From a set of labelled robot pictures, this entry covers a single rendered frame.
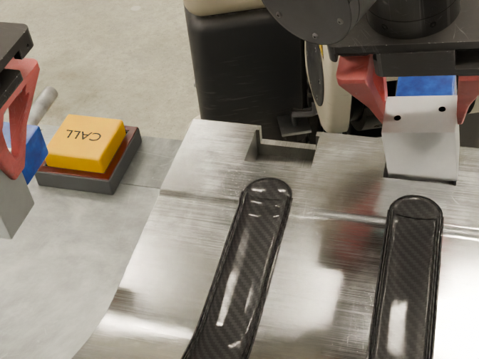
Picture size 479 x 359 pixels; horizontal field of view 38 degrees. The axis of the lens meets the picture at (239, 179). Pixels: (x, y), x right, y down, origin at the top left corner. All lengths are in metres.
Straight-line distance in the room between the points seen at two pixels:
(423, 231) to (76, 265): 0.30
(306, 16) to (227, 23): 0.78
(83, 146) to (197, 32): 0.49
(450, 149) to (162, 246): 0.21
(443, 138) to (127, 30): 2.05
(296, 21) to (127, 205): 0.34
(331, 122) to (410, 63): 0.47
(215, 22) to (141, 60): 1.21
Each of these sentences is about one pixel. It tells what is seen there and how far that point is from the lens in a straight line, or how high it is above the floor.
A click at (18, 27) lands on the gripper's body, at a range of 0.46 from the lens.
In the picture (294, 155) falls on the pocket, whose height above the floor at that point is 0.87.
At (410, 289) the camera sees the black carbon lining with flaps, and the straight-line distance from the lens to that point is 0.48.
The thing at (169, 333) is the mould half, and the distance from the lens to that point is 0.46.
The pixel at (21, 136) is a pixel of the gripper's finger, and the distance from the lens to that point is 0.49.
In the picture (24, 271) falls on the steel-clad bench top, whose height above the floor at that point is 0.80.
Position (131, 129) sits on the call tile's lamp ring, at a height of 0.82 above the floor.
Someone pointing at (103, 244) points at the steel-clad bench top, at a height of 0.80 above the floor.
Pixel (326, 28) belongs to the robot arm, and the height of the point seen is 1.07.
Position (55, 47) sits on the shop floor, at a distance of 2.49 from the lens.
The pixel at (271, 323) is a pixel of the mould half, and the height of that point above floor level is 0.88.
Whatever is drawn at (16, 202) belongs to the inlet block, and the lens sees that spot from 0.51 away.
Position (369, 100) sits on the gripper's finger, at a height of 0.96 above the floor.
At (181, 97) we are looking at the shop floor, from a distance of 2.13.
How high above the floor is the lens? 1.26
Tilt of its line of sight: 44 degrees down
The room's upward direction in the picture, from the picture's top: 6 degrees counter-clockwise
